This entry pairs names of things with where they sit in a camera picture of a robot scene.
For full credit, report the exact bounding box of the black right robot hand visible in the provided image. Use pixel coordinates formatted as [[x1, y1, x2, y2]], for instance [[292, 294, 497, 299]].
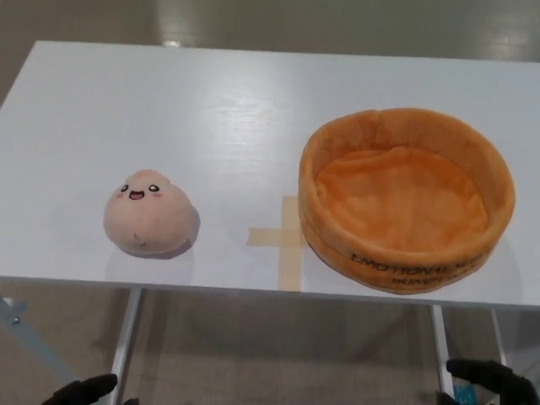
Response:
[[435, 370, 527, 405]]

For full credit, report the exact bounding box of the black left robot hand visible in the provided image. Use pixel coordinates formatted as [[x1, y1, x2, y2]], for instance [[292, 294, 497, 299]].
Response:
[[41, 373, 118, 405]]

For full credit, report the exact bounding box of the pink round plush toy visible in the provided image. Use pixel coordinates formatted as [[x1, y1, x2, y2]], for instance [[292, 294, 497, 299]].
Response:
[[103, 169, 195, 257]]

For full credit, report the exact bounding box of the orange plush round basket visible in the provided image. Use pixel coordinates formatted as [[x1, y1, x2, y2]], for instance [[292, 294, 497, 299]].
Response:
[[297, 106, 516, 294]]

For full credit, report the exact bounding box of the white table leg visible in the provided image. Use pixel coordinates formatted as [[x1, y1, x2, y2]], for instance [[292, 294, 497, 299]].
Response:
[[430, 304, 457, 398], [108, 288, 147, 405], [490, 308, 512, 376]]

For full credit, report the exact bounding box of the beige tape cross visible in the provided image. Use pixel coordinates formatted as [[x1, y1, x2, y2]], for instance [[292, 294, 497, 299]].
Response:
[[246, 195, 312, 291]]

